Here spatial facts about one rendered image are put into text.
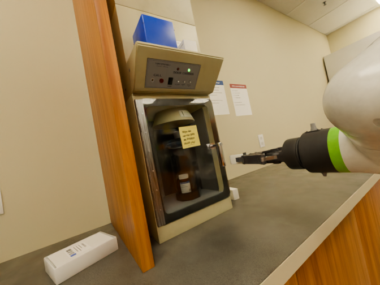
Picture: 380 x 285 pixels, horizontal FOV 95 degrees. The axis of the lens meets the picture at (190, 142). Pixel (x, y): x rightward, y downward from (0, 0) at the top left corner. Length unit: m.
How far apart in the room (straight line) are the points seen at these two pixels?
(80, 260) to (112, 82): 0.48
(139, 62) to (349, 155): 0.52
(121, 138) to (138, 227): 0.22
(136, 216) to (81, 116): 0.66
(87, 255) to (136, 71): 0.53
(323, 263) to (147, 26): 0.83
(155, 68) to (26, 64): 0.66
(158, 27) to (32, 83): 0.65
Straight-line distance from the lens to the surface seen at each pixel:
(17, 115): 1.02
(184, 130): 0.62
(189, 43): 0.68
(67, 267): 0.63
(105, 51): 0.53
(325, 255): 0.72
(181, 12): 0.88
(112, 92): 0.48
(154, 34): 0.59
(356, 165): 0.42
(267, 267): 0.46
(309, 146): 0.43
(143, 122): 0.56
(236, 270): 0.45
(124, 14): 0.74
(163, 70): 0.58
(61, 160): 0.97
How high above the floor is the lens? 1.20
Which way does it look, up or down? 3 degrees up
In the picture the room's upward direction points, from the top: 11 degrees counter-clockwise
